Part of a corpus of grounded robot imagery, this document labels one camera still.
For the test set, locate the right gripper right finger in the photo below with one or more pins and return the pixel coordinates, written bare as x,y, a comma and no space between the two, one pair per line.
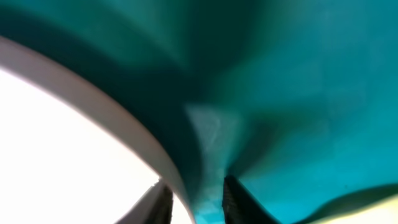
239,207

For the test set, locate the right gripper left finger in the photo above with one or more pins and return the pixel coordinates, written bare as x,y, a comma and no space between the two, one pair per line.
155,205

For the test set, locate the large white plate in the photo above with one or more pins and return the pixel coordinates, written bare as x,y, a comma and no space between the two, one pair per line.
71,154

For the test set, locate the teal serving tray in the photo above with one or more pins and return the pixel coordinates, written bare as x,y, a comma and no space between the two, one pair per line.
296,99

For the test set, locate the yellow plastic spoon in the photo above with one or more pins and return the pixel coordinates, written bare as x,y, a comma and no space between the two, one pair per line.
381,212

